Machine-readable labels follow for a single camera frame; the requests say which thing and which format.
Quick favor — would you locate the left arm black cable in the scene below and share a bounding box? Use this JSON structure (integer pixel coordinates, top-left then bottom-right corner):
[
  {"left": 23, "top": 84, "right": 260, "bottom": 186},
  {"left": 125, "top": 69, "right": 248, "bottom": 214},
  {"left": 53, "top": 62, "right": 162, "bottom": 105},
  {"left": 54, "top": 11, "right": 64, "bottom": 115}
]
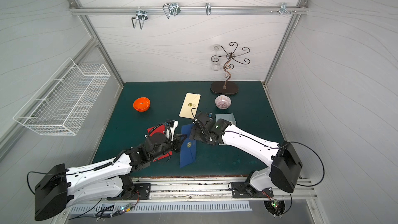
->
[{"left": 26, "top": 170, "right": 69, "bottom": 195}]

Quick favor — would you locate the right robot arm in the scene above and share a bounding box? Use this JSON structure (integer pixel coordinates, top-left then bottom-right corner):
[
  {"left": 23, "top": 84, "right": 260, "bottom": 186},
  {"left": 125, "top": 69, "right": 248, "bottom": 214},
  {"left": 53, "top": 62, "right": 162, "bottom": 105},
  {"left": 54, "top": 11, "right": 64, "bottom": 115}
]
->
[{"left": 191, "top": 112, "right": 303, "bottom": 198}]

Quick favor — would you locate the aluminium crossbar rail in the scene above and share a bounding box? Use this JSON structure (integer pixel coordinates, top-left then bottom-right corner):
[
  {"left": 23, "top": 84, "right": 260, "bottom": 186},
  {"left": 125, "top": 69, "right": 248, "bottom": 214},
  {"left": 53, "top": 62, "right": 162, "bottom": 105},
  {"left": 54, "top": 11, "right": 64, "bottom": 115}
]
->
[{"left": 69, "top": 5, "right": 309, "bottom": 16}]

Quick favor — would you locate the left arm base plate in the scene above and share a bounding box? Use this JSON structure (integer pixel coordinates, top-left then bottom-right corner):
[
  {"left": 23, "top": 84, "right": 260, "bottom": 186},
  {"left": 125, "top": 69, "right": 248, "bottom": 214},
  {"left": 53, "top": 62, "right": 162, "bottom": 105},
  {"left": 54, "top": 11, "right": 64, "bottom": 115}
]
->
[{"left": 107, "top": 183, "right": 151, "bottom": 201}]

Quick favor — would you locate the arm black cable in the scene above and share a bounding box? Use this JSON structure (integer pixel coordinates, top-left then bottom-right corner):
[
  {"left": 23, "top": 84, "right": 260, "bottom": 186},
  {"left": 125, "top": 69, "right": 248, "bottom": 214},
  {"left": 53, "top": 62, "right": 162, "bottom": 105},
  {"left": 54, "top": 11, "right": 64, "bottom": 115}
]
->
[
  {"left": 26, "top": 170, "right": 69, "bottom": 195},
  {"left": 279, "top": 141, "right": 325, "bottom": 187}
]

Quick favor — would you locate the cream envelope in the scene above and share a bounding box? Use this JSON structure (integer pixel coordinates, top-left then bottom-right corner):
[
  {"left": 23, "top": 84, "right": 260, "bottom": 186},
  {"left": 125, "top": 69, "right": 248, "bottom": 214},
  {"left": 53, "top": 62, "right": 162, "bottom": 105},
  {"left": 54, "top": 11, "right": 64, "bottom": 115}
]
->
[{"left": 179, "top": 93, "right": 201, "bottom": 119}]

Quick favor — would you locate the dark jewelry stand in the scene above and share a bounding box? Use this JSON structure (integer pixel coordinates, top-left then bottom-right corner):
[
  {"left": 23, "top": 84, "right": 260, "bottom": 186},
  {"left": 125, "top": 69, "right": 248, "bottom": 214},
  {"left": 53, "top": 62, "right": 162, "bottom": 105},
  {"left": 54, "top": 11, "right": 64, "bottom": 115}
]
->
[{"left": 210, "top": 41, "right": 251, "bottom": 95}]

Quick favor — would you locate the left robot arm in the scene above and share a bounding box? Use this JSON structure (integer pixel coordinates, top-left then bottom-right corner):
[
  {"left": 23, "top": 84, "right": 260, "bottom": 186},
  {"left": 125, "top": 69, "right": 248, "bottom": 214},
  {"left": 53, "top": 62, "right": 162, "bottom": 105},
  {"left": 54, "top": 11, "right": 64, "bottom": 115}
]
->
[{"left": 33, "top": 133, "right": 187, "bottom": 221}]

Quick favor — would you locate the orange plastic bowl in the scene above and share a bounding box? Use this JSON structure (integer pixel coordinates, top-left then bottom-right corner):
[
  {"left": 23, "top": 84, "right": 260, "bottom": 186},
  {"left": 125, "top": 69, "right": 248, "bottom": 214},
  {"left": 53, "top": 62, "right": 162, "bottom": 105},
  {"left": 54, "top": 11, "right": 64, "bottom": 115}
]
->
[{"left": 133, "top": 97, "right": 151, "bottom": 113}]

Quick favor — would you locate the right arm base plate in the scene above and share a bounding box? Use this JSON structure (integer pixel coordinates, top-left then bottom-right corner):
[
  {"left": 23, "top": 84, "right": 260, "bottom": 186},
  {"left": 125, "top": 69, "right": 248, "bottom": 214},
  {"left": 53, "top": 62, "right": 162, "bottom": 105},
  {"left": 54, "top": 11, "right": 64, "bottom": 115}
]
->
[{"left": 228, "top": 181, "right": 274, "bottom": 199}]

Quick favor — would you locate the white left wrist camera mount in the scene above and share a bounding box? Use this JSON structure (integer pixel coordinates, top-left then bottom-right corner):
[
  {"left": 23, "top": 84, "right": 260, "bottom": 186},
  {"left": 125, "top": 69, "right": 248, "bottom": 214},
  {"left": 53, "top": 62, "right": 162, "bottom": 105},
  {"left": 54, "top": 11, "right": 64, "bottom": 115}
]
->
[{"left": 165, "top": 120, "right": 178, "bottom": 142}]

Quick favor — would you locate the metal hook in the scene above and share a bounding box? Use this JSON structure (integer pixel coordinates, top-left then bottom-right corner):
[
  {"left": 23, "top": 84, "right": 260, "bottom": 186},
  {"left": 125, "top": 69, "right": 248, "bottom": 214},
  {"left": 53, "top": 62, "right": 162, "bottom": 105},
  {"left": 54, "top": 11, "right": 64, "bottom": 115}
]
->
[
  {"left": 131, "top": 8, "right": 148, "bottom": 30},
  {"left": 269, "top": 3, "right": 297, "bottom": 16},
  {"left": 205, "top": 3, "right": 211, "bottom": 16},
  {"left": 162, "top": 3, "right": 181, "bottom": 19}
]

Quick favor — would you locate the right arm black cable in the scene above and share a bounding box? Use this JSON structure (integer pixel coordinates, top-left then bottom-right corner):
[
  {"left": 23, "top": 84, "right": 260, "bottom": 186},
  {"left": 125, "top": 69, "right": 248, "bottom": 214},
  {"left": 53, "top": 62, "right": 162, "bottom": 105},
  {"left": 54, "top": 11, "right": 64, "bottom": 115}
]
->
[{"left": 279, "top": 141, "right": 325, "bottom": 187}]

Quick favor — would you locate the red envelope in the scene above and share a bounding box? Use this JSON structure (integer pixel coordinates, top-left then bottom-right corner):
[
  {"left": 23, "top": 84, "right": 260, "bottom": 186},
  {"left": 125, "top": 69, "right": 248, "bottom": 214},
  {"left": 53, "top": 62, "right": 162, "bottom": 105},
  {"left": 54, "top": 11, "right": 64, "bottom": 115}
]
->
[{"left": 147, "top": 124, "right": 173, "bottom": 162}]

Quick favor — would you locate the dark blue envelope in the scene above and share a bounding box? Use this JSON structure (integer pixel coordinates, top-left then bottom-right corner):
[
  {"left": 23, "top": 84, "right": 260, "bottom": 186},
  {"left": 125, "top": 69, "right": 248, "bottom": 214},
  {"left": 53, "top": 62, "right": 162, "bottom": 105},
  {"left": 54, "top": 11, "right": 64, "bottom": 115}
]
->
[{"left": 179, "top": 124, "right": 197, "bottom": 168}]

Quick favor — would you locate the white wire basket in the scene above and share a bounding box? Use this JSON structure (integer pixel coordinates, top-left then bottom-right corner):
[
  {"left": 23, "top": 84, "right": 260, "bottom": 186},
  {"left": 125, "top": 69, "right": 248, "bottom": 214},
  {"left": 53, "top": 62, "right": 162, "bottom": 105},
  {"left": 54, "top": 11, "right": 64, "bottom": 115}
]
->
[{"left": 13, "top": 58, "right": 110, "bottom": 136}]

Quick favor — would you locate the striped ceramic bowl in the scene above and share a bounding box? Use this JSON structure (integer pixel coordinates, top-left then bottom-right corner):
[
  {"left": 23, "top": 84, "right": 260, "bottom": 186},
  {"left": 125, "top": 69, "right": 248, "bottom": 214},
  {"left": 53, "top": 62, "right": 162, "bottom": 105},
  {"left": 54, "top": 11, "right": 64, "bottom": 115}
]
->
[{"left": 215, "top": 95, "right": 232, "bottom": 110}]

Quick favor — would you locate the light blue envelope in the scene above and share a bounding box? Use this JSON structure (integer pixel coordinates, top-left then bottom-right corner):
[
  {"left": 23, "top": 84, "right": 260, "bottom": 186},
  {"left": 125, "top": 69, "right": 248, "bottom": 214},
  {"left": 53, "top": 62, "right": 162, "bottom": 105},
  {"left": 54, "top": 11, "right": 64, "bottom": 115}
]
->
[{"left": 216, "top": 113, "right": 236, "bottom": 125}]

